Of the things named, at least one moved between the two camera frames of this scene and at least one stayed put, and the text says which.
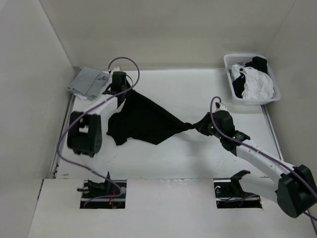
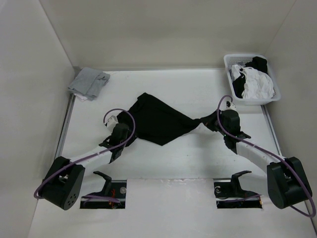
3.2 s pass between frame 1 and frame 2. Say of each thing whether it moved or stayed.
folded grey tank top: stayed
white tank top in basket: stayed
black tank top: moved
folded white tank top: stayed
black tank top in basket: stayed
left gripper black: moved
